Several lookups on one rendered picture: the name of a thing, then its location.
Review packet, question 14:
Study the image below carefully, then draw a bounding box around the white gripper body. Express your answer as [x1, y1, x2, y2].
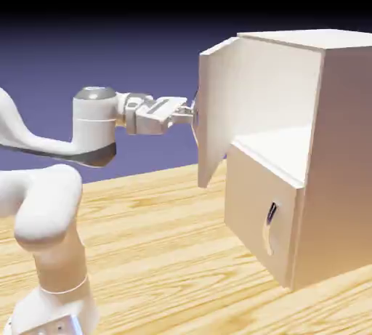
[135, 96, 189, 136]

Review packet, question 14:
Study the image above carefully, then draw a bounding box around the white cabinet door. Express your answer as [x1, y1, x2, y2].
[197, 36, 243, 190]
[224, 145, 305, 291]

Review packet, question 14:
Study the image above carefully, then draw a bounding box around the white cabinet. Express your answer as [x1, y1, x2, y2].
[223, 29, 372, 293]

